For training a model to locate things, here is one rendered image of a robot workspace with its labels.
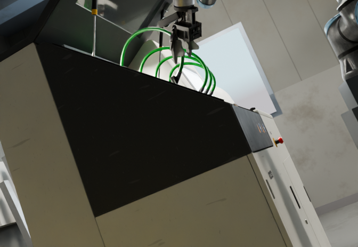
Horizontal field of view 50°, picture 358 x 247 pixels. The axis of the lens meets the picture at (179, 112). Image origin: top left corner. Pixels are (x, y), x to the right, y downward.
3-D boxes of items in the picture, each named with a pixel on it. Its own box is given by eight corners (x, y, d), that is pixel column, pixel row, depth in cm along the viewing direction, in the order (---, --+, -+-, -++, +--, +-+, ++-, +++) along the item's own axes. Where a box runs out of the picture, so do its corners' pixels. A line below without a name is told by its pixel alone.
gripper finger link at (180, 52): (180, 66, 137) (184, 41, 135) (168, 63, 141) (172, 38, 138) (185, 66, 140) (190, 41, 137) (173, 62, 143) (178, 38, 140)
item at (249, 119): (254, 151, 117) (233, 104, 120) (241, 157, 118) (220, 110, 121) (273, 145, 175) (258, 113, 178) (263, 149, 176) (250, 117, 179)
